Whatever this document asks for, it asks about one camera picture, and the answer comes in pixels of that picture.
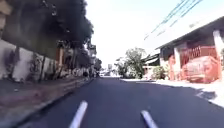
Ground brown pavement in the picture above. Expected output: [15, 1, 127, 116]
[0, 77, 95, 128]

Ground robot's own part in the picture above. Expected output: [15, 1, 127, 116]
[140, 109, 159, 128]
[68, 100, 89, 128]

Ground dark asphalt road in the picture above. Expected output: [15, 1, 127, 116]
[13, 75, 224, 128]

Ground pale boundary wall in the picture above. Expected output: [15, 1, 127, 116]
[0, 38, 91, 83]

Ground large dark tree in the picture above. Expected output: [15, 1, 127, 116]
[2, 0, 95, 63]

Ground building with red gate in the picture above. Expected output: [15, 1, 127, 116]
[143, 9, 224, 84]

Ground group of green trees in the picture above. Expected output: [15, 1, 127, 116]
[114, 47, 148, 79]

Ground green bush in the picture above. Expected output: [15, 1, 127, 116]
[151, 65, 168, 81]

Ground overhead wires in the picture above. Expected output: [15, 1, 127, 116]
[143, 0, 205, 41]

